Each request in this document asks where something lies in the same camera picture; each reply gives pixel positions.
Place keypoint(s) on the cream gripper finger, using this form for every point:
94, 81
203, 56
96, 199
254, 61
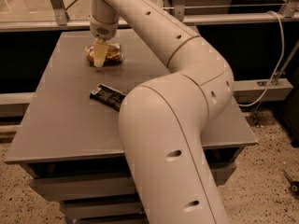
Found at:
100, 48

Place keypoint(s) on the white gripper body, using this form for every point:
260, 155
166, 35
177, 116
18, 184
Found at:
104, 31

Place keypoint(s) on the orange soda can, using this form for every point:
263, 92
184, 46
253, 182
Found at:
113, 55

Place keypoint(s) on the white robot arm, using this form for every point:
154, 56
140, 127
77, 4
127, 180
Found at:
161, 120

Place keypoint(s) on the black snack packet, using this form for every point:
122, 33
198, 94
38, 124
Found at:
108, 96

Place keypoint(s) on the grey metal railing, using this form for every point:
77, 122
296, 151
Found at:
45, 15

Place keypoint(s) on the grey drawer cabinet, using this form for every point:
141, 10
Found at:
70, 144

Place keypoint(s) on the black caster wheel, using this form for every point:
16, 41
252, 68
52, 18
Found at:
294, 185

